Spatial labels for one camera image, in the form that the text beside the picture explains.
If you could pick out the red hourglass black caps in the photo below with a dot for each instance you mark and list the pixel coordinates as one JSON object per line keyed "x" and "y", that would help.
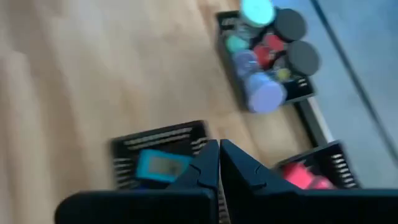
{"x": 289, "y": 24}

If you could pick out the red charger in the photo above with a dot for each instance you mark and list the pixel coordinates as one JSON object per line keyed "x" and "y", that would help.
{"x": 297, "y": 174}

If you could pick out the black slotted plastic basket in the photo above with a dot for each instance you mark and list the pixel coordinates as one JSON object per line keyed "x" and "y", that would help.
{"x": 155, "y": 137}
{"x": 298, "y": 88}
{"x": 342, "y": 165}

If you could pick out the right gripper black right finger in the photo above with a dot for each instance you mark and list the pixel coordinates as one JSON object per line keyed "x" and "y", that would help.
{"x": 255, "y": 193}

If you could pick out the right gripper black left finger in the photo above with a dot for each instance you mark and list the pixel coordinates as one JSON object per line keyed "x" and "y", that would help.
{"x": 140, "y": 208}

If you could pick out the yellow hourglass black caps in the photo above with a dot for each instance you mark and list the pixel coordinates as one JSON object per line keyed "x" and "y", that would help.
{"x": 303, "y": 57}

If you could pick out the teal hourglass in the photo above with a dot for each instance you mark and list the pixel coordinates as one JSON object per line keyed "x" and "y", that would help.
{"x": 257, "y": 12}

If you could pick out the teal digital clock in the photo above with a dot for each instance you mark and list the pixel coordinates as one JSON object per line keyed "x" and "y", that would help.
{"x": 161, "y": 166}

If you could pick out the purple hourglass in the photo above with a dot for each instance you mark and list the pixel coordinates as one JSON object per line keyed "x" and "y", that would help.
{"x": 267, "y": 95}

